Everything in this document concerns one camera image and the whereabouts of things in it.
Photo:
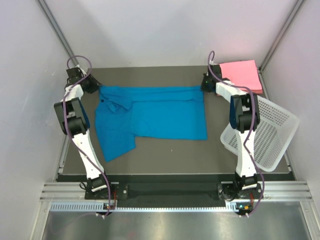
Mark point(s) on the blue t shirt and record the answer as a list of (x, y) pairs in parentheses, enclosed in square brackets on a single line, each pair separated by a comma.
[(125, 113)]

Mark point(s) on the white perforated plastic basket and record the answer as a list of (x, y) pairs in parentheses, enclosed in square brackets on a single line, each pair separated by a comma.
[(271, 139)]

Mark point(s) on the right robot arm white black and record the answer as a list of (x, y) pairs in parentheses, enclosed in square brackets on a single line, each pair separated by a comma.
[(244, 118)]

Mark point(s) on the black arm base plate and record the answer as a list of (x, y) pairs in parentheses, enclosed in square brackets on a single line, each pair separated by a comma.
[(172, 190)]

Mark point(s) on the aluminium frame rail front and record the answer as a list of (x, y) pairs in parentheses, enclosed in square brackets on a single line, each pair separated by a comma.
[(275, 191)]

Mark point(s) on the folded pink t shirt stack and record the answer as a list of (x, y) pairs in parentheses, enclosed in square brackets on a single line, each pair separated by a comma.
[(242, 73)]

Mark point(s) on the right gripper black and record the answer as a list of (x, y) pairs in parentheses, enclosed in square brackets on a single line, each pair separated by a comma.
[(203, 87)]

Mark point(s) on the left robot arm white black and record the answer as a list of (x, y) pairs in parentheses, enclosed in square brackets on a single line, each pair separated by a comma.
[(73, 120)]

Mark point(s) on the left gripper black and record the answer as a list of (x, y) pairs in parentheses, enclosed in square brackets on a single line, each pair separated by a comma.
[(95, 85)]

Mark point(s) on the aluminium corner post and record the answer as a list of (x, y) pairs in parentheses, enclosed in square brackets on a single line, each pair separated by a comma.
[(44, 7), (298, 5)]

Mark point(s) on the right aluminium corner post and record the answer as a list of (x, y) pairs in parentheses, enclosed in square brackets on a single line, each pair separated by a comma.
[(298, 5)]

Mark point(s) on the left aluminium corner post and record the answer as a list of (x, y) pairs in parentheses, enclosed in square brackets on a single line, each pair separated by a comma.
[(44, 7)]

